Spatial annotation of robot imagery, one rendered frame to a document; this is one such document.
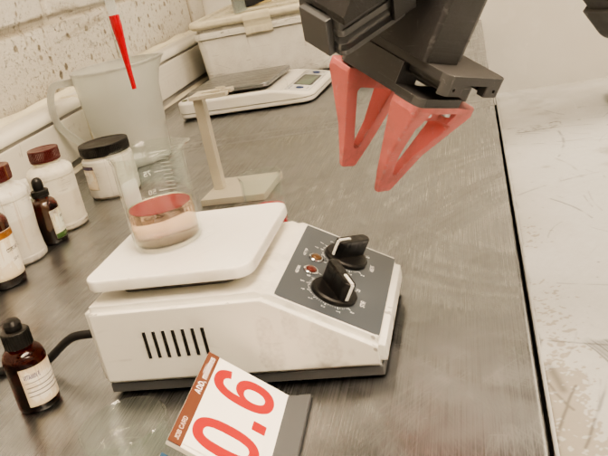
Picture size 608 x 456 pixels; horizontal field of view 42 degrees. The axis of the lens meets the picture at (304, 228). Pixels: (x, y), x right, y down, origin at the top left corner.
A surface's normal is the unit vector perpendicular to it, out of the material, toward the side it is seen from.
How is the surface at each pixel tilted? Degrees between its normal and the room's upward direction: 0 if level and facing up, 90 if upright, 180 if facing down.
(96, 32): 90
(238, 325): 90
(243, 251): 0
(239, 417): 40
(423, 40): 74
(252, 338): 90
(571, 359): 0
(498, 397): 0
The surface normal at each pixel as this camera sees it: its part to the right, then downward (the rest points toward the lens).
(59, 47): 0.96, -0.11
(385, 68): -0.69, 0.11
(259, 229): -0.19, -0.92
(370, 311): 0.31, -0.85
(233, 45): -0.14, 0.43
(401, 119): -0.76, 0.40
